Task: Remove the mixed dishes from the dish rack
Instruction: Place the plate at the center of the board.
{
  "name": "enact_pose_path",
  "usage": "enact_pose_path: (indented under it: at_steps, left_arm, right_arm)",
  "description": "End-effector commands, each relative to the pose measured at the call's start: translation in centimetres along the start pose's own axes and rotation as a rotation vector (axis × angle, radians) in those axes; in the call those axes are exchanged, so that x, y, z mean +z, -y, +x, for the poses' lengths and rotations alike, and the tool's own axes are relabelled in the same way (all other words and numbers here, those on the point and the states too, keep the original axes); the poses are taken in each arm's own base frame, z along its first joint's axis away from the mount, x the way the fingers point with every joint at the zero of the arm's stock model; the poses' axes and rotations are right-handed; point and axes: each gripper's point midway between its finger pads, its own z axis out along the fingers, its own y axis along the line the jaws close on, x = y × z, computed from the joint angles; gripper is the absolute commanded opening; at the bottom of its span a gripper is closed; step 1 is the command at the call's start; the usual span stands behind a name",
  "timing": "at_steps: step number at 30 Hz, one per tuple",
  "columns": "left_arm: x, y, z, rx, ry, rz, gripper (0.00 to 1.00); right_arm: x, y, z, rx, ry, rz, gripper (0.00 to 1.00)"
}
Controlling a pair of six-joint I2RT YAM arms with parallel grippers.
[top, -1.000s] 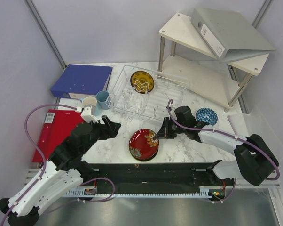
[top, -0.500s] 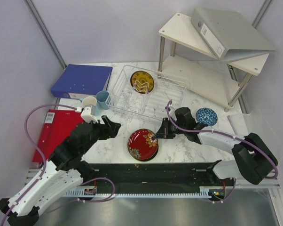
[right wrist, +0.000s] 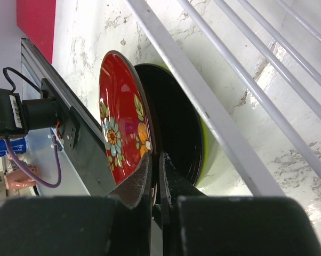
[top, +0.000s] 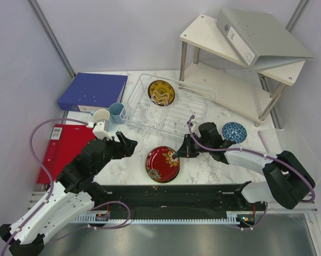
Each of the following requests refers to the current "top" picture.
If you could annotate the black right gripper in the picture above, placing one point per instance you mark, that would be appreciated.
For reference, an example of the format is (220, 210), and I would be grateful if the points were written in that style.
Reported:
(185, 150)

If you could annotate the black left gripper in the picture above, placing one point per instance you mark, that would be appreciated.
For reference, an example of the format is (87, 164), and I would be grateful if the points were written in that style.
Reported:
(129, 145)

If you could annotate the red and gold lacquer bowl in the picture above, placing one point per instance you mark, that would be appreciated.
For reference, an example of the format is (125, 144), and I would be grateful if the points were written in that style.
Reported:
(162, 153)

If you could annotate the light blue plastic cup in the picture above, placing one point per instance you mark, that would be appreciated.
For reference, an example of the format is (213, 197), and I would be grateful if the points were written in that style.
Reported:
(117, 111)

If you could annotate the light blue ceramic mug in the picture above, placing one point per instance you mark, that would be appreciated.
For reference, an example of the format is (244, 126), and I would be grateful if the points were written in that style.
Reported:
(101, 115)

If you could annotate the white wire dish rack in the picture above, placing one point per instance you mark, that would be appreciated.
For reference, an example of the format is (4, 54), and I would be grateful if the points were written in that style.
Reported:
(170, 121)

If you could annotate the blue triangle patterned bowl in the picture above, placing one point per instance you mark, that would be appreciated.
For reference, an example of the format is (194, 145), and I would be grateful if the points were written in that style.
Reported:
(234, 131)

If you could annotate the yellow patterned dark-rimmed plate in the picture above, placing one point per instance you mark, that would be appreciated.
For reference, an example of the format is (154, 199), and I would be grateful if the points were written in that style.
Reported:
(161, 93)

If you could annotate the black lacquer plate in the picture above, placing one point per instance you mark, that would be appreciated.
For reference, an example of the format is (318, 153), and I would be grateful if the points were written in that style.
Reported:
(162, 171)

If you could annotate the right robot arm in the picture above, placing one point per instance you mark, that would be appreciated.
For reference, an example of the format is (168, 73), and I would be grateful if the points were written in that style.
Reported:
(287, 182)

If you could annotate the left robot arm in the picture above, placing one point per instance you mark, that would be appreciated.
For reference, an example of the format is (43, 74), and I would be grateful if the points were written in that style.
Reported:
(72, 193)

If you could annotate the white two-tier shelf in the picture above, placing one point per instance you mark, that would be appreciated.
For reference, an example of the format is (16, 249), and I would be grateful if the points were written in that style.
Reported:
(231, 92)

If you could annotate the clear plastic bin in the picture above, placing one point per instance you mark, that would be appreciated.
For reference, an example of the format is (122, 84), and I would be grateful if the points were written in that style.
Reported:
(289, 138)

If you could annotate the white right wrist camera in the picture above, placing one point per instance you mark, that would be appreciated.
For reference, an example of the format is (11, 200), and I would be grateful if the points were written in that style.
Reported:
(194, 127)

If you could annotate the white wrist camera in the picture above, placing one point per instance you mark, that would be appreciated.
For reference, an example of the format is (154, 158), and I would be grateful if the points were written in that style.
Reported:
(194, 127)
(100, 129)

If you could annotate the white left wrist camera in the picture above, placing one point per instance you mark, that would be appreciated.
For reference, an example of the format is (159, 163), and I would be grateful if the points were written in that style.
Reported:
(100, 129)

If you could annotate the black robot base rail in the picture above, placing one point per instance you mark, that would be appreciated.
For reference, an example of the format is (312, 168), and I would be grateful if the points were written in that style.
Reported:
(171, 202)

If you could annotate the red ring binder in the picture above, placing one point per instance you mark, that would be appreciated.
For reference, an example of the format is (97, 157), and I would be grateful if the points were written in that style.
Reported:
(65, 144)

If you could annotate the blue ring binder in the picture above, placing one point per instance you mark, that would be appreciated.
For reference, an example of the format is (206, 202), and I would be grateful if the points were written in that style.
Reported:
(89, 92)

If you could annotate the white slotted cable duct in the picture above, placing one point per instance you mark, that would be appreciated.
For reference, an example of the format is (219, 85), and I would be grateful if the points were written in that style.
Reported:
(100, 219)

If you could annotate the grey ring binder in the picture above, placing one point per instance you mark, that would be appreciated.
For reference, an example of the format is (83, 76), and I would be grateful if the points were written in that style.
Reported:
(259, 39)

